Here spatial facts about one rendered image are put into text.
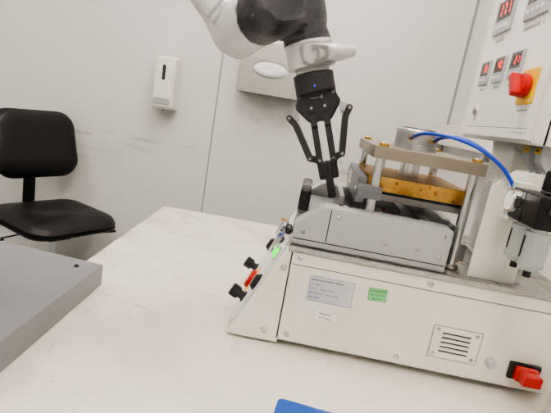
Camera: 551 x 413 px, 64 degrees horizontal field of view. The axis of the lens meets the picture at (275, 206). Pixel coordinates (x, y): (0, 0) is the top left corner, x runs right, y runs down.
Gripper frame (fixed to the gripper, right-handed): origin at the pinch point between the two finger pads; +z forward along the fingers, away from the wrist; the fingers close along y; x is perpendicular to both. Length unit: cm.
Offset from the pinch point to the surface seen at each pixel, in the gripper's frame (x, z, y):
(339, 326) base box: 17.3, 22.4, 2.1
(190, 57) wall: -144, -54, 61
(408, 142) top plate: 3.6, -4.8, -15.1
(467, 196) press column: 13.5, 4.6, -21.4
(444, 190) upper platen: 10.5, 3.7, -18.7
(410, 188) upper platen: 10.5, 2.5, -13.1
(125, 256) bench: -8, 11, 49
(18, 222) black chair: -88, 9, 136
